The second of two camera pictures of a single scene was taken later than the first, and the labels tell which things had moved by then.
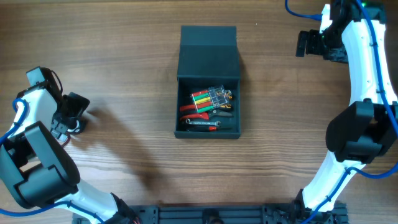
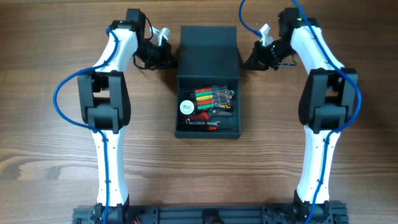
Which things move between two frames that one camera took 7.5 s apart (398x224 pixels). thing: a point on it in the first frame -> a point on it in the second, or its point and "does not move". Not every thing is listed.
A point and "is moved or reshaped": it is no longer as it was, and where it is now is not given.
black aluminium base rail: [218, 214] does not move
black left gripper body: [76, 106] -> [162, 54]
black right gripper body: [302, 43] -> [261, 55]
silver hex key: [217, 123] does not move
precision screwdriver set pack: [214, 96] is moved or reshaped
